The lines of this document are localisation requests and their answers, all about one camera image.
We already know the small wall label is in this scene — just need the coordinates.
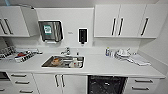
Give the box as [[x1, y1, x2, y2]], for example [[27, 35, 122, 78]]
[[67, 30, 74, 35]]

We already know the small white jar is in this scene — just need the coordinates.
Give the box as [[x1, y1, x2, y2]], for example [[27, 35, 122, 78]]
[[109, 49, 116, 58]]

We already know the black wall soap dispenser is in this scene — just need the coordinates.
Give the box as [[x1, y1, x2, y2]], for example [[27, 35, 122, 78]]
[[77, 27, 89, 45]]

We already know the chrome faucet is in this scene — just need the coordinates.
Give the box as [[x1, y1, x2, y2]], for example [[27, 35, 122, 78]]
[[60, 46, 72, 57]]

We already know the white upper wall cabinet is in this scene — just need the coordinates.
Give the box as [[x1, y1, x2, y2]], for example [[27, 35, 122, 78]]
[[93, 3, 168, 39], [0, 5, 31, 38]]

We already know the white three drawer unit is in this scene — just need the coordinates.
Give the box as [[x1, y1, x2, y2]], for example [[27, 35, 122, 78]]
[[6, 71, 40, 94], [122, 76, 161, 94]]

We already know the small sink soap pump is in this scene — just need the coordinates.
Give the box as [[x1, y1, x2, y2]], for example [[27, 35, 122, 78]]
[[75, 50, 81, 57]]

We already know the white double door base cabinet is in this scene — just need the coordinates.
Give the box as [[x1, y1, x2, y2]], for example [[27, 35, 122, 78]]
[[33, 73, 89, 94]]

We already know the container with brown food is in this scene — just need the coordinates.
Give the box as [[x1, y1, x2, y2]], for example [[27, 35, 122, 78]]
[[51, 57, 65, 66]]

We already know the white mug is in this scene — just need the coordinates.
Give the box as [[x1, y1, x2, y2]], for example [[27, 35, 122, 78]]
[[71, 57, 84, 69]]

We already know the stainless steel sink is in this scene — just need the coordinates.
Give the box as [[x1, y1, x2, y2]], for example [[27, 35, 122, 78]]
[[41, 54, 86, 70]]

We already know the steel paper towel dispenser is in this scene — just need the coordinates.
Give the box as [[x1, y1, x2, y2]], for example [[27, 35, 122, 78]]
[[37, 19, 64, 45]]

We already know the stainless steel dishwasher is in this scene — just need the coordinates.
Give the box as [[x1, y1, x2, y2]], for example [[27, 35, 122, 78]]
[[87, 75, 129, 94]]

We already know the white wall outlet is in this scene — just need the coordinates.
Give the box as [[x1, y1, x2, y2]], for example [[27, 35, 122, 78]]
[[92, 40, 97, 47]]

